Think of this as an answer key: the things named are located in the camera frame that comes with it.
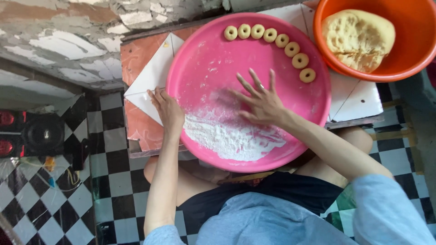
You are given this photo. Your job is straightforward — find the person's left hand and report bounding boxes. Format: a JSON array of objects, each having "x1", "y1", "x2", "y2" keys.
[{"x1": 147, "y1": 87, "x2": 186, "y2": 132}]

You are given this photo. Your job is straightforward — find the person's right hand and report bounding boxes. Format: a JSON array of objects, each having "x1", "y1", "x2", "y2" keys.
[{"x1": 228, "y1": 68, "x2": 291, "y2": 128}]

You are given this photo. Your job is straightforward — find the large pink round tray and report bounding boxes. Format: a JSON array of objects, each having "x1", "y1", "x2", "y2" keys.
[{"x1": 166, "y1": 12, "x2": 332, "y2": 174}]

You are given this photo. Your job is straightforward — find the low table with tiled top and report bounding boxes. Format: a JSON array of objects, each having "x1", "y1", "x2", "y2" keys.
[{"x1": 120, "y1": 0, "x2": 385, "y2": 159}]

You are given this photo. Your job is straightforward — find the heap of white flour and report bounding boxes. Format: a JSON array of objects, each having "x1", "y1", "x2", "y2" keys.
[{"x1": 183, "y1": 102, "x2": 287, "y2": 162}]

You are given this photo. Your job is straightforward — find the person's left leg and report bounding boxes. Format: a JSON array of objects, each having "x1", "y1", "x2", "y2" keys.
[{"x1": 143, "y1": 157, "x2": 225, "y2": 207}]

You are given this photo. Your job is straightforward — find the person's leg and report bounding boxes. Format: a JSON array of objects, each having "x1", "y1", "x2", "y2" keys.
[
  {"x1": 295, "y1": 127, "x2": 374, "y2": 189},
  {"x1": 143, "y1": 157, "x2": 225, "y2": 207}
]

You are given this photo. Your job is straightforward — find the black speaker with red lights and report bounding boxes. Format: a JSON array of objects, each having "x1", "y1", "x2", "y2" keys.
[{"x1": 0, "y1": 109, "x2": 90, "y2": 171}]

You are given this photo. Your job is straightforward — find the person's black shorts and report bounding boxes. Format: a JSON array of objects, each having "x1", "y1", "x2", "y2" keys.
[{"x1": 177, "y1": 171, "x2": 344, "y2": 236}]

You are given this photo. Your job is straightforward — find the person's light blue shirt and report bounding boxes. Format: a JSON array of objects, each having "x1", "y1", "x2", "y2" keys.
[{"x1": 143, "y1": 174, "x2": 436, "y2": 245}]

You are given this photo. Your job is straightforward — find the person's right leg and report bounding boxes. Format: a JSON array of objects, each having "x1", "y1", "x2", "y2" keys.
[{"x1": 295, "y1": 127, "x2": 374, "y2": 189}]

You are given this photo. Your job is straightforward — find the lump of risen dough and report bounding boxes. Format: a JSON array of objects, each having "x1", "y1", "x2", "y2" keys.
[{"x1": 322, "y1": 9, "x2": 396, "y2": 74}]

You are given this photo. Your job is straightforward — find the orange plastic bowl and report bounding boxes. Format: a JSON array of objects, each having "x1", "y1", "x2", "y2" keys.
[{"x1": 313, "y1": 0, "x2": 436, "y2": 83}]

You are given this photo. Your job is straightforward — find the row of ring-shaped dough pieces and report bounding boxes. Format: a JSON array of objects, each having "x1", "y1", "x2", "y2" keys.
[{"x1": 224, "y1": 23, "x2": 317, "y2": 83}]

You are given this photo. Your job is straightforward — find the tangle of coloured cables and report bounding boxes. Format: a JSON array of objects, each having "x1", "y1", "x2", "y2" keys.
[{"x1": 19, "y1": 156, "x2": 82, "y2": 193}]

